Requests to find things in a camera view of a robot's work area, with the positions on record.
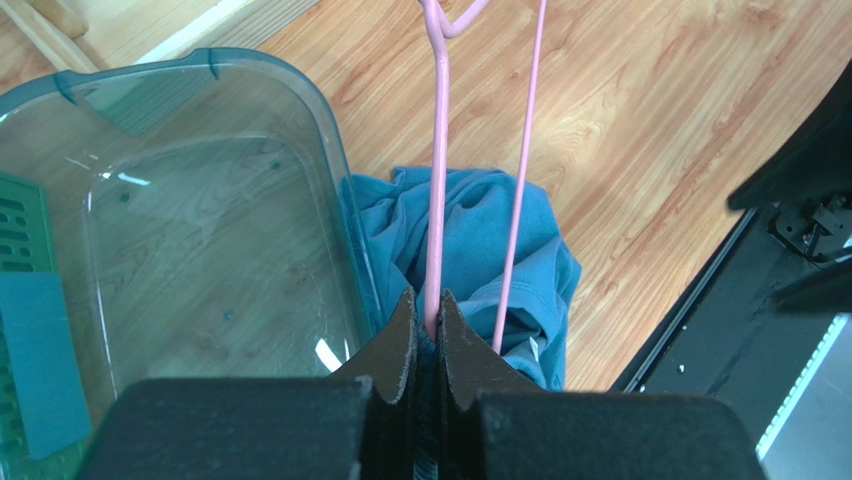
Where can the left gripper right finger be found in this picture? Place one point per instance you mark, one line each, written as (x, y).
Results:
(468, 365)

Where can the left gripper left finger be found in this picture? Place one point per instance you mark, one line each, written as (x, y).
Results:
(389, 359)

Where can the blue tank top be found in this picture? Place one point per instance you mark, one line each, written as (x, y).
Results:
(479, 204)

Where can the pink wire hanger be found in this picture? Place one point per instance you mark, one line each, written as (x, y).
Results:
(439, 30)

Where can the clear plastic basin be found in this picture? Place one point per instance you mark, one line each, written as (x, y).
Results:
(203, 218)

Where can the green plastic file organizer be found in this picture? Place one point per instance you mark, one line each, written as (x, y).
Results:
(44, 414)

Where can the wooden clothes rack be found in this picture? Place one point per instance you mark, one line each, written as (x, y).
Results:
(89, 36)

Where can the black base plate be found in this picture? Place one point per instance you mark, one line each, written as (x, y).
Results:
(723, 338)

